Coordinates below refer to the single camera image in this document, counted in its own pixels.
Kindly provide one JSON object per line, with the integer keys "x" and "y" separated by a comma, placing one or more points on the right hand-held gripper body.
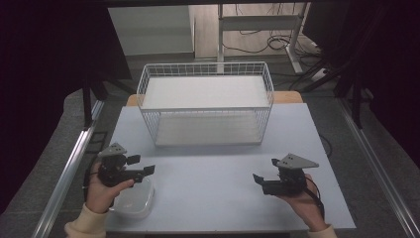
{"x": 292, "y": 180}

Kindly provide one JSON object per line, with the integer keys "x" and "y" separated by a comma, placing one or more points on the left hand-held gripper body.
{"x": 110, "y": 172}

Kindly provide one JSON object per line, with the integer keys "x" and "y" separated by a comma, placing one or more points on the clear plastic container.
{"x": 135, "y": 200}

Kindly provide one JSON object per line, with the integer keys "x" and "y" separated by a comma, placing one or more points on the person's left hand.
{"x": 99, "y": 193}

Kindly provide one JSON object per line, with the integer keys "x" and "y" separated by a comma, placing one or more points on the person's right hand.
{"x": 303, "y": 201}

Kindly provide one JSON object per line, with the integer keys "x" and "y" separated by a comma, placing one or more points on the wooden table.
{"x": 287, "y": 96}

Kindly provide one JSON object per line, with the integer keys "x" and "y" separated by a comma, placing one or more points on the black metal stand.
{"x": 87, "y": 102}
{"x": 356, "y": 99}

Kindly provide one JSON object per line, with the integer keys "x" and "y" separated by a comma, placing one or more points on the white power strip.
{"x": 319, "y": 74}

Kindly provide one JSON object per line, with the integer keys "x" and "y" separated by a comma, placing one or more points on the aluminium rail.
{"x": 71, "y": 172}
{"x": 376, "y": 158}

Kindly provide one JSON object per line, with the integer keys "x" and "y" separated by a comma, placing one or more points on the white desk frame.
{"x": 261, "y": 22}

